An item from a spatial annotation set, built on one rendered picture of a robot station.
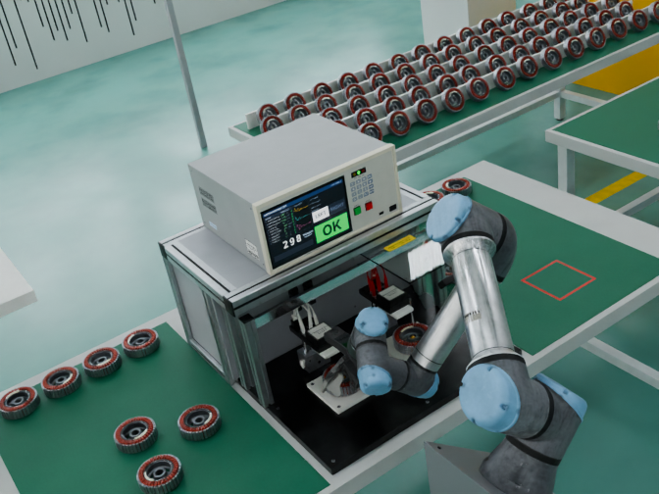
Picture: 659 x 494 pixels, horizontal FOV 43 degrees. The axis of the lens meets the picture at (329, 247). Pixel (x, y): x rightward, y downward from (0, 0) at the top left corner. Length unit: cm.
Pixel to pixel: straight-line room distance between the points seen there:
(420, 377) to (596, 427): 136
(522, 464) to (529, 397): 16
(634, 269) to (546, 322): 38
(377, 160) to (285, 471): 83
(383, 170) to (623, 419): 149
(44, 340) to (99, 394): 180
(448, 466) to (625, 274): 115
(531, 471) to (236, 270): 94
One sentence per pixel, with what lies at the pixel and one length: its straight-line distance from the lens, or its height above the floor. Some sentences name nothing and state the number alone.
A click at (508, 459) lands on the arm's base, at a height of 101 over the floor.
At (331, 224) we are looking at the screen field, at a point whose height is 118.
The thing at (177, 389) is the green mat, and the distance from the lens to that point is 248.
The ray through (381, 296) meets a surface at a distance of 236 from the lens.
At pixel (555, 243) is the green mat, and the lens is 286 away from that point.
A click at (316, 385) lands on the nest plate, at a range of 231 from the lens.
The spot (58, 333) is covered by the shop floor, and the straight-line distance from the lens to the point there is 435.
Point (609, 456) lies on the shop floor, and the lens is 317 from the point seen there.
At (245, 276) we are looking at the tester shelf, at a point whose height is 111.
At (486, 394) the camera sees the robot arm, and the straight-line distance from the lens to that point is 161.
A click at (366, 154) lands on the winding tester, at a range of 223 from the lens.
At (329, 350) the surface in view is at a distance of 226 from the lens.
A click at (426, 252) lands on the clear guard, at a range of 225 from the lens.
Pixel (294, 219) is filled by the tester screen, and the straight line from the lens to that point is 214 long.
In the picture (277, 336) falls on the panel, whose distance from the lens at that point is 242.
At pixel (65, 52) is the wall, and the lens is 847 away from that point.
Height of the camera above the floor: 225
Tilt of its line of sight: 30 degrees down
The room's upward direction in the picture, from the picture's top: 10 degrees counter-clockwise
